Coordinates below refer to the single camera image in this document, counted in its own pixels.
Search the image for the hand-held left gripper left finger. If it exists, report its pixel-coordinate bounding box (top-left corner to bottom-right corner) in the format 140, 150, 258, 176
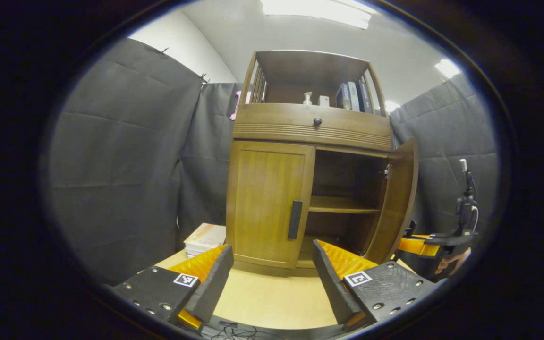
111, 244, 235, 330

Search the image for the dark book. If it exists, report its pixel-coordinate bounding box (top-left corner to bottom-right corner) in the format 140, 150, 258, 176
357, 78, 374, 114

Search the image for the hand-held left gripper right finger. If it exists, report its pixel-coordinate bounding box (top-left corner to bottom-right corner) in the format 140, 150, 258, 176
312, 239, 439, 331

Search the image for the large ceiling light panel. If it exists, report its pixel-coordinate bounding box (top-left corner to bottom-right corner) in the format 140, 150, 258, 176
260, 0, 372, 30

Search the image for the black backdrop cloth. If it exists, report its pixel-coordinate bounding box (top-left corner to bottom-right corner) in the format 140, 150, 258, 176
41, 38, 499, 286

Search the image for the wooden cabinet drawer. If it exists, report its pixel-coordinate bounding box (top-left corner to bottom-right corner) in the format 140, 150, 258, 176
233, 103, 393, 153

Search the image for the wooden shoe cabinet door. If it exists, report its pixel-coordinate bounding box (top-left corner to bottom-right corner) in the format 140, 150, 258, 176
225, 140, 316, 270
364, 137, 419, 265

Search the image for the black door handle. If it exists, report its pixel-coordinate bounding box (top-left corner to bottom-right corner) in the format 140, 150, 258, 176
287, 200, 303, 240

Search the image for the grey book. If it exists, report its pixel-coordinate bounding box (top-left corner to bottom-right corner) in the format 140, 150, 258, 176
347, 81, 361, 112

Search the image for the wooden inner cabinet shelf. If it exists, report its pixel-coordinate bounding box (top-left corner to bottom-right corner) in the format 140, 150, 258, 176
308, 195, 381, 214

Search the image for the white orange paperback book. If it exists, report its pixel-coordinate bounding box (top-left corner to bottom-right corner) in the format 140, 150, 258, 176
184, 223, 227, 250

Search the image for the blue book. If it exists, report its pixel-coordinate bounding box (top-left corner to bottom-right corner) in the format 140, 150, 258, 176
336, 83, 352, 110

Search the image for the thin white book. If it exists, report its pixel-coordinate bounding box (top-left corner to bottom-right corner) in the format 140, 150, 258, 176
186, 246, 225, 259

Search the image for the wooden double-door shoe cabinet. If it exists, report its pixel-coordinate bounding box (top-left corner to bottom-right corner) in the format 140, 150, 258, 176
225, 50, 419, 278

